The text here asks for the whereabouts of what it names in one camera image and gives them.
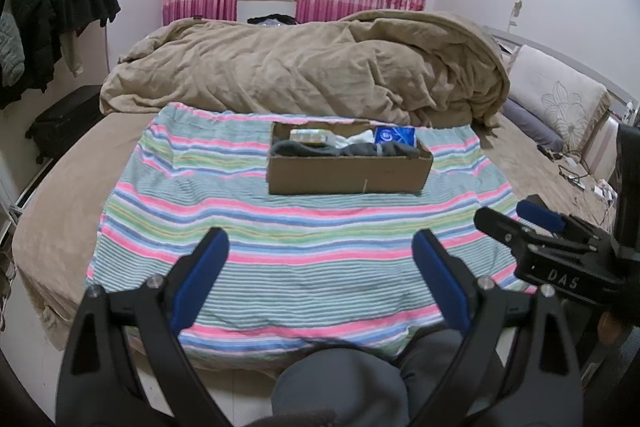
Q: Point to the brown cardboard box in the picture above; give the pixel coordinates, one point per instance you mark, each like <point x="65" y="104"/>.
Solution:
<point x="345" y="174"/>

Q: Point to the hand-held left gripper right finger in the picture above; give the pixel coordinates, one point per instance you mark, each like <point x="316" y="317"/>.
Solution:
<point x="442" y="279"/>

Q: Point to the white item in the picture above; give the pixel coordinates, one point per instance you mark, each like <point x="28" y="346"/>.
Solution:
<point x="352" y="139"/>

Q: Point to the white charger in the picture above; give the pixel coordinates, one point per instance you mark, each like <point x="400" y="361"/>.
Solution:
<point x="601" y="193"/>

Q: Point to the dark clothing by window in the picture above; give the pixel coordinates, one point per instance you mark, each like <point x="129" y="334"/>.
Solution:
<point x="272" y="19"/>

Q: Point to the person's right leg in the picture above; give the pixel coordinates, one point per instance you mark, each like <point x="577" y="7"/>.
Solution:
<point x="440" y="362"/>

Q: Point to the beige duvet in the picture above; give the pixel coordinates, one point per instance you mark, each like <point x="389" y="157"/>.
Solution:
<point x="300" y="62"/>

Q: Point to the grey pillow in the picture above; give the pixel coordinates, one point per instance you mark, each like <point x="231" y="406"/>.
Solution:
<point x="530" y="124"/>

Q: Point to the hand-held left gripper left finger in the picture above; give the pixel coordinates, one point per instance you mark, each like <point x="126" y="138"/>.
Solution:
<point x="200" y="274"/>

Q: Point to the black suitcase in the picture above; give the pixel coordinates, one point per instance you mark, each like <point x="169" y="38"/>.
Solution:
<point x="67" y="119"/>

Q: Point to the person's leg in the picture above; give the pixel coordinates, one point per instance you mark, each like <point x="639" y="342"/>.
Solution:
<point x="440" y="362"/>
<point x="345" y="387"/>

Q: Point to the grey quilted jacket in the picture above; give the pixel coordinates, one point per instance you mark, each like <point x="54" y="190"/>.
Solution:
<point x="10" y="49"/>

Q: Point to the beige hanging garment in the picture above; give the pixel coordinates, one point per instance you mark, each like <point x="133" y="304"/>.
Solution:
<point x="74" y="54"/>

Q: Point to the white floral pillow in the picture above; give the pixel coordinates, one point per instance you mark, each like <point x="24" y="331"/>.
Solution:
<point x="560" y="97"/>

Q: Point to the grey cloth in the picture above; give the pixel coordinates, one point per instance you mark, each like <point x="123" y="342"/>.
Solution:
<point x="345" y="151"/>

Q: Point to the person's left leg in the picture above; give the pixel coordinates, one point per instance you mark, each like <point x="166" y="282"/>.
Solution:
<point x="345" y="387"/>

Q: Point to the small yellow blue carton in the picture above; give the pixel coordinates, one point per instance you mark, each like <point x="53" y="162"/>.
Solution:
<point x="308" y="137"/>

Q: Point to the metal headboard frame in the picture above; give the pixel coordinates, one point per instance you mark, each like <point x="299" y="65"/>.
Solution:
<point x="565" y="54"/>

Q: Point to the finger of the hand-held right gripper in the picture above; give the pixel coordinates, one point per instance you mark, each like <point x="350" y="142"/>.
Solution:
<point x="502" y="229"/>
<point x="542" y="216"/>

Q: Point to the blue packet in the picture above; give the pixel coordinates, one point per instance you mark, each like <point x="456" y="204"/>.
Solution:
<point x="395" y="137"/>

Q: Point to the striped blanket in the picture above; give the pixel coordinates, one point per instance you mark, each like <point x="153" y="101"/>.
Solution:
<point x="200" y="217"/>

